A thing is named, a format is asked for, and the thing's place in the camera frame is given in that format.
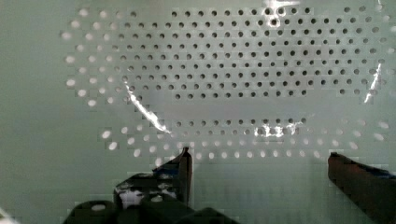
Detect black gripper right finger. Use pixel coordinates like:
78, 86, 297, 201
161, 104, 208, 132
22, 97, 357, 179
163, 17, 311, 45
328, 152, 396, 224

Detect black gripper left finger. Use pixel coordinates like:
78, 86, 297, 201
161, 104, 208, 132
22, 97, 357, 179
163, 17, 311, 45
62, 147, 239, 224

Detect green plastic strainer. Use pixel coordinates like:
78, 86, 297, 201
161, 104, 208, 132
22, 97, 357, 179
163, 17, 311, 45
1, 0, 395, 224

